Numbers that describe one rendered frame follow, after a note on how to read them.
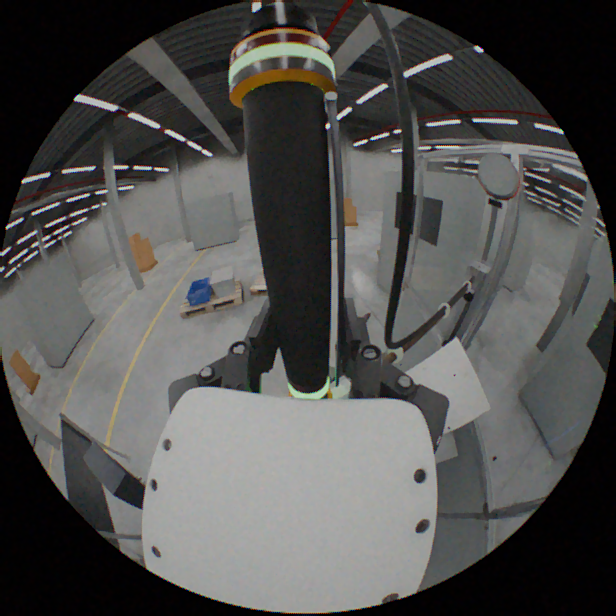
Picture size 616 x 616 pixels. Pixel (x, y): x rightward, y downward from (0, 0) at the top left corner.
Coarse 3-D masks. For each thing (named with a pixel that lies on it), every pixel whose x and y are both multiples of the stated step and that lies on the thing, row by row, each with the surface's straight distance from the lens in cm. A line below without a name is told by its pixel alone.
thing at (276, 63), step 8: (256, 64) 8; (264, 64) 8; (272, 64) 8; (280, 64) 8; (288, 64) 8; (296, 64) 8; (304, 64) 8; (312, 64) 8; (320, 64) 9; (240, 72) 9; (248, 72) 8; (256, 72) 8; (320, 72) 8; (328, 72) 9; (232, 80) 9; (240, 80) 8; (232, 88) 9
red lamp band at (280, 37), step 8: (256, 40) 9; (264, 40) 9; (272, 40) 9; (280, 40) 9; (288, 40) 9; (296, 40) 9; (304, 40) 9; (312, 40) 9; (240, 48) 10; (248, 48) 9; (320, 48) 9; (328, 48) 10; (232, 56) 10
